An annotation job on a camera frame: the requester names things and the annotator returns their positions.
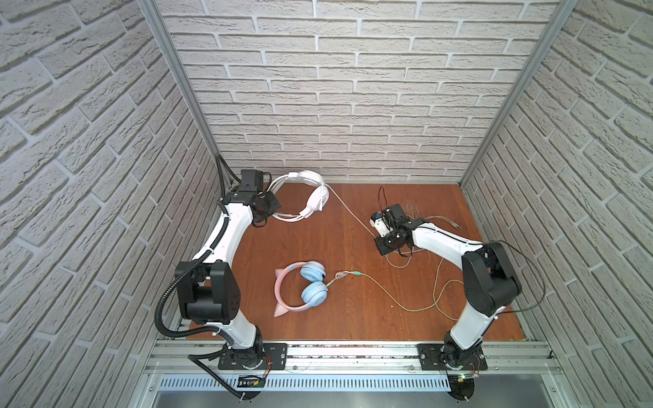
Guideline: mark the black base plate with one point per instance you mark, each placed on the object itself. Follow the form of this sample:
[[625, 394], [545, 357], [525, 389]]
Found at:
[[447, 356], [264, 356]]

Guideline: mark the aluminium mounting rail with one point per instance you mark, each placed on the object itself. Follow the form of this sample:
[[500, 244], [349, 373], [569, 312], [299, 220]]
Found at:
[[366, 357]]

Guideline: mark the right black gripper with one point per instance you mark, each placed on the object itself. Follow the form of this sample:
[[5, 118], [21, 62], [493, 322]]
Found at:
[[381, 246]]

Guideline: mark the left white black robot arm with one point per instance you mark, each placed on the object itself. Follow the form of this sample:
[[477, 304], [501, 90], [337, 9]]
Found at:
[[206, 287]]

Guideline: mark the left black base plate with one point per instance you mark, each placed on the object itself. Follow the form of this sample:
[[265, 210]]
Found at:
[[264, 356]]

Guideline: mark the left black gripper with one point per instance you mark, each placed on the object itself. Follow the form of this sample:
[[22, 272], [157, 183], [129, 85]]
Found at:
[[276, 206]]

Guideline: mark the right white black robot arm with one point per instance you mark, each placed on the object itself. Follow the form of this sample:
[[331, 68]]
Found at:
[[489, 278]]

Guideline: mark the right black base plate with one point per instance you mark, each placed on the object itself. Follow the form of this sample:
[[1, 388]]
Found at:
[[447, 356]]

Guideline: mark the white over-ear headphones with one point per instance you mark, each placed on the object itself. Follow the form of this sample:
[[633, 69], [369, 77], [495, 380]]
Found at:
[[315, 197]]

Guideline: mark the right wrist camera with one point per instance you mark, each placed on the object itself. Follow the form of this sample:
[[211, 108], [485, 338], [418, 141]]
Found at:
[[379, 224]]

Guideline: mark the white perforated vent strip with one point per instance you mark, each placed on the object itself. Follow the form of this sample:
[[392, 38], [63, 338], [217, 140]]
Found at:
[[317, 383]]

